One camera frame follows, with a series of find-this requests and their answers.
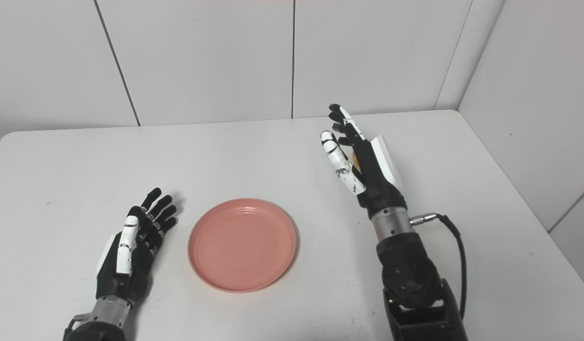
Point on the pink round plate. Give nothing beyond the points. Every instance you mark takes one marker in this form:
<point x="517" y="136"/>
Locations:
<point x="242" y="245"/>

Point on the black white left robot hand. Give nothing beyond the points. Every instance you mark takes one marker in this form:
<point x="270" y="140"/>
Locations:
<point x="135" y="265"/>

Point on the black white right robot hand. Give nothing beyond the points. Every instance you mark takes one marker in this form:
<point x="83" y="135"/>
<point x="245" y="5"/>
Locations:
<point x="372" y="175"/>

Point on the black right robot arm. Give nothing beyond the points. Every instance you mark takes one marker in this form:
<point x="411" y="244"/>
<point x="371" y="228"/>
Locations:
<point x="415" y="279"/>

